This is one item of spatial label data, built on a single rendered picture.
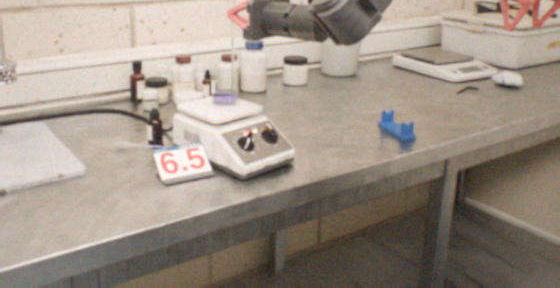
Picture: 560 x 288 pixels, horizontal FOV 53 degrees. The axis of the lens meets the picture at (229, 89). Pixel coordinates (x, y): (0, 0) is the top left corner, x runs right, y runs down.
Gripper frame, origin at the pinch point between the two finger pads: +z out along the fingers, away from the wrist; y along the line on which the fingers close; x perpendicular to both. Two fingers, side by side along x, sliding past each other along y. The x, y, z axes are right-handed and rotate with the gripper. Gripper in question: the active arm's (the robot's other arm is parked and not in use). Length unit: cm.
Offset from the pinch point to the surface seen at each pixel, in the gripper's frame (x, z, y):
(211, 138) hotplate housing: 20.3, -4.1, 9.7
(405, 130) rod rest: 24.0, -22.1, -27.2
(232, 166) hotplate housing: 23.7, -9.6, 10.2
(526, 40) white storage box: 17, -20, -111
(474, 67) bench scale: 23, -12, -90
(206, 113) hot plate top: 16.9, -0.8, 7.6
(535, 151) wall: 63, -19, -145
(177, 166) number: 24.1, -2.2, 16.0
